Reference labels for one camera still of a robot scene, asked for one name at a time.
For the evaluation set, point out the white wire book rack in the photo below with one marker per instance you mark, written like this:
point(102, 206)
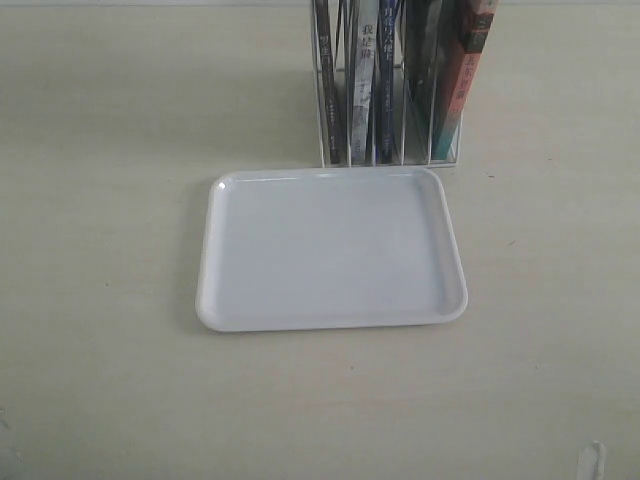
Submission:
point(340, 18)

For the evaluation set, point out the pink and teal book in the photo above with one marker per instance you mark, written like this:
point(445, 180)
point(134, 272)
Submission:
point(460, 85)

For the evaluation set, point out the white plastic tray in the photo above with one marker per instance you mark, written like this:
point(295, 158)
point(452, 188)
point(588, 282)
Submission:
point(329, 248)

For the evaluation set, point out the black thin leftmost book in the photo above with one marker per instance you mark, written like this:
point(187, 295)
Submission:
point(332, 110)

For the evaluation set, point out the black book white characters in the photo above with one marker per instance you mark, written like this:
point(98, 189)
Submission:
point(428, 33)

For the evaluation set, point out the grey white spine book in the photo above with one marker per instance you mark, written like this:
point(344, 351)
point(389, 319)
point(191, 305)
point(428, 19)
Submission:
point(363, 37)

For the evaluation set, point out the dark blue book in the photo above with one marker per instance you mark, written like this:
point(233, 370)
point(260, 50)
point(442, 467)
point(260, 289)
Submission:
point(387, 15)

